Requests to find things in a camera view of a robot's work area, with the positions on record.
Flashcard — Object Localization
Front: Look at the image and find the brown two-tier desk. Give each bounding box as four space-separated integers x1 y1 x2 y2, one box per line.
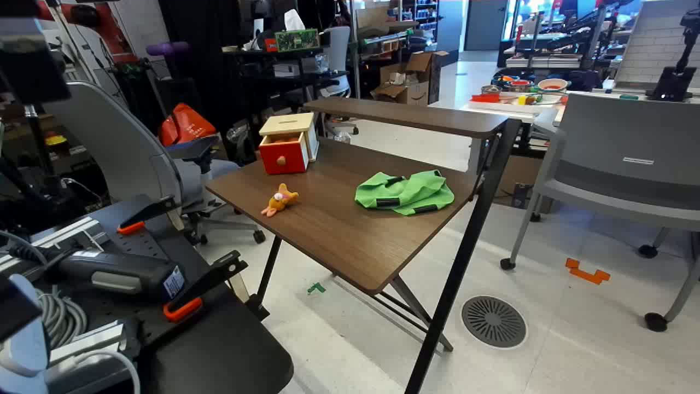
208 98 518 394

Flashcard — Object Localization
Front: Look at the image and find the green cloth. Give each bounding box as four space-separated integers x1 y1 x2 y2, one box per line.
354 171 455 216

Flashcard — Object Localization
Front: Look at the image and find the white table with toys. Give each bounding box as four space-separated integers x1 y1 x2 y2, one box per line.
465 75 571 123

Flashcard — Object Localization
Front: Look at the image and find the grey office chair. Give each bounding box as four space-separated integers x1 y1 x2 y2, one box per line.
46 82 264 245

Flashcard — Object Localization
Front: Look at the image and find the grey rolling chair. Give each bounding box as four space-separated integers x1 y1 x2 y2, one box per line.
502 95 700 333

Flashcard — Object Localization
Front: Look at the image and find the round floor drain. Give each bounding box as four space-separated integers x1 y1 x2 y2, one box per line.
462 296 528 347

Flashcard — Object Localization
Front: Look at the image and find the cardboard box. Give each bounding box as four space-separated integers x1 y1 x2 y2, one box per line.
372 50 439 106

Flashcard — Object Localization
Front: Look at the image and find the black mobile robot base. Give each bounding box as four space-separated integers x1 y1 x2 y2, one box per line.
3 198 293 394

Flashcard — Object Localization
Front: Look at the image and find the orange bag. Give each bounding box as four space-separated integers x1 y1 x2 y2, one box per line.
160 102 217 147

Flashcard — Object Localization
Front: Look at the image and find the black clamp orange tip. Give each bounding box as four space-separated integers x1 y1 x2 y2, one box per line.
163 251 247 323

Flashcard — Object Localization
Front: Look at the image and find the orange floor tape marker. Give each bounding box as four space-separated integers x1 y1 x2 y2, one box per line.
564 258 611 284

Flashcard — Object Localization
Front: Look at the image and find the wooden box with slot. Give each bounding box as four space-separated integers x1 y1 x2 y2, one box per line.
260 112 320 159

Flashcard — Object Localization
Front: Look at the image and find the orange rabbit toy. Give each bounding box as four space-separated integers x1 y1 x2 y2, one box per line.
260 184 299 216

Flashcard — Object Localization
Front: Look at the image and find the red front wooden drawer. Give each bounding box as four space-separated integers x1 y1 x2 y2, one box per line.
258 134 309 176

